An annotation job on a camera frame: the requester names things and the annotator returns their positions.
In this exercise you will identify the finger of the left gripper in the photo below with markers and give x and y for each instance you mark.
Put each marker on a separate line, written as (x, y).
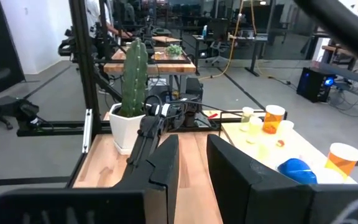
(149, 146)
(137, 149)

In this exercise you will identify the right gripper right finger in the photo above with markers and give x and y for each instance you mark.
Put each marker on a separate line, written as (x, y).
(259, 202)

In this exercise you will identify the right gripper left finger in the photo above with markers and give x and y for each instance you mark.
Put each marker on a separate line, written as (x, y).
(154, 193)

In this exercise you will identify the blue bottle cap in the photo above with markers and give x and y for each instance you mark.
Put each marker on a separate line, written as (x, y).
(297, 171)

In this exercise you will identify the pale yellow pill bottle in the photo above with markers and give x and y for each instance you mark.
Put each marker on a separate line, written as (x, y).
(255, 127)

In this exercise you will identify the large orange pill bottle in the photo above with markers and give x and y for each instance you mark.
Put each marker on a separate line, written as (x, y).
(272, 121)

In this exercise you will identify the yellow-green pill bottle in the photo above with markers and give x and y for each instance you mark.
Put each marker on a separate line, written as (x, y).
(246, 118)

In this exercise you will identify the large amber bottle white pills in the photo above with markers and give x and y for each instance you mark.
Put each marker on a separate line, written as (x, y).
(342, 161)

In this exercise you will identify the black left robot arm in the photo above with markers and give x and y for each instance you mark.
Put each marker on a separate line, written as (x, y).
(191, 116)

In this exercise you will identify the green cactus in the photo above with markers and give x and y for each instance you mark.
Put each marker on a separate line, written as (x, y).
(134, 77)

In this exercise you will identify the wooden background table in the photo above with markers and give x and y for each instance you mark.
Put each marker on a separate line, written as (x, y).
(149, 67)

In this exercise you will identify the small red clip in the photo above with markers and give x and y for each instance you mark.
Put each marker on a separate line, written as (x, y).
(212, 116)

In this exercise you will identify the small potted green plant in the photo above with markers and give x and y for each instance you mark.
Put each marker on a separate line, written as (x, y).
(174, 50)

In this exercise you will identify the person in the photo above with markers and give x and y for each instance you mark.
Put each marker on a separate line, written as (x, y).
(93, 15)

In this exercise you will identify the black computer tower blue light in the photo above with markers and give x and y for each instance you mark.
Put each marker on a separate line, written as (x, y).
(315, 84)

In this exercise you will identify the silver aluminium bracket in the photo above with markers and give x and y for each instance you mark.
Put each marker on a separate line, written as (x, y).
(87, 130)

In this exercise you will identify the black aluminium rig frame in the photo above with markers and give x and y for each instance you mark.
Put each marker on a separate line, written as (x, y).
(84, 62)

